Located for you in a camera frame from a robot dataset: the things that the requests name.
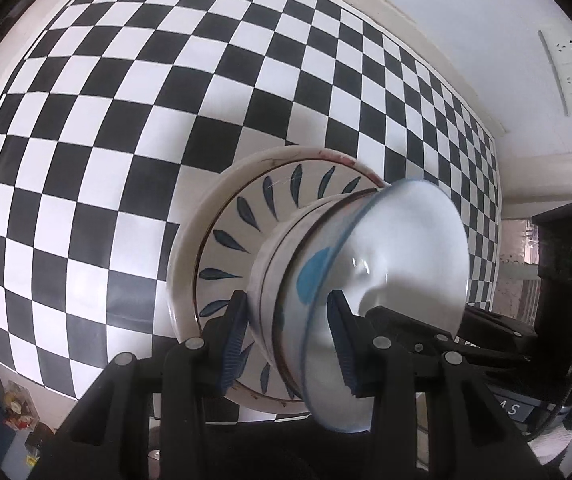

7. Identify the white wall socket strip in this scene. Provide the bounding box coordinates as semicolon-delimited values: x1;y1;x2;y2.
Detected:
537;29;572;117

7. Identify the black white checkered tablecloth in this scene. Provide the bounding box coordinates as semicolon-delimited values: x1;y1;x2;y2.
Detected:
0;0;503;425

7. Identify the colourful small clutter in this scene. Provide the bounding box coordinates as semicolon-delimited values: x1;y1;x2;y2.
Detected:
2;379;40;432

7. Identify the blue printed white bowl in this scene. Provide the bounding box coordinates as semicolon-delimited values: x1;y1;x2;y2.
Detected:
278;178;471;434

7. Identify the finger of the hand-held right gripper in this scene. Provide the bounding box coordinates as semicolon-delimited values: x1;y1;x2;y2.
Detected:
367;304;540;384

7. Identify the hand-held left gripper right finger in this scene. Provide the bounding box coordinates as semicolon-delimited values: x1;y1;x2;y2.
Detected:
326;290;550;480

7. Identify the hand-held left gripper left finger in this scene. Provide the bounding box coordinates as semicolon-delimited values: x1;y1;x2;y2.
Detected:
28;290;250;480

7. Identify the blue striped white plate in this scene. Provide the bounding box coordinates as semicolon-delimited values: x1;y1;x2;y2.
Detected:
193;159;383;402

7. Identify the white plate with blue leaves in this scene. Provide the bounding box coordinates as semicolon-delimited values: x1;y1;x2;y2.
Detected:
167;146;387;412

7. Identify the dark rimmed white bowl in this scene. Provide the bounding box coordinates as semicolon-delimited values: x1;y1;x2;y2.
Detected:
258;199;377;392

